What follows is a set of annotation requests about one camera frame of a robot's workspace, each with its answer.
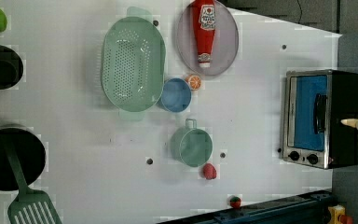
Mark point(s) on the yellow red emergency button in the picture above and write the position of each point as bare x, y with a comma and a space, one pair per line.
338, 215

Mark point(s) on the blue metal frame rail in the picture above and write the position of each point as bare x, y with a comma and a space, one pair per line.
308, 208

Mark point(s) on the orange slice toy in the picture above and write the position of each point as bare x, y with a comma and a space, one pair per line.
194, 82

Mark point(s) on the red ketchup bottle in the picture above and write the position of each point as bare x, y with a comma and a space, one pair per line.
204, 21

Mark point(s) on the grey round plate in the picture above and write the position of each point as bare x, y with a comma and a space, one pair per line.
225, 44

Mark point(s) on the red strawberry toy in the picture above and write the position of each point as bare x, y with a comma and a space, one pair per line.
209, 172

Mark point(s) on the large black pan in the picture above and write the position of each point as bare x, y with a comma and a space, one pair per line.
31, 154

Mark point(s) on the silver black toaster oven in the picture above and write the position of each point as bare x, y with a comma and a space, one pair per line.
315, 103

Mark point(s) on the green slotted spatula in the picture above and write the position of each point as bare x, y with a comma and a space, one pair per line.
31, 206

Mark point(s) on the green perforated colander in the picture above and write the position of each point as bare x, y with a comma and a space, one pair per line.
133, 59

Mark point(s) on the green mug with handle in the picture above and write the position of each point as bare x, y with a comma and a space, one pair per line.
190, 145

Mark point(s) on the blue round bowl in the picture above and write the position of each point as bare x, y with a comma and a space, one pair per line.
176, 95

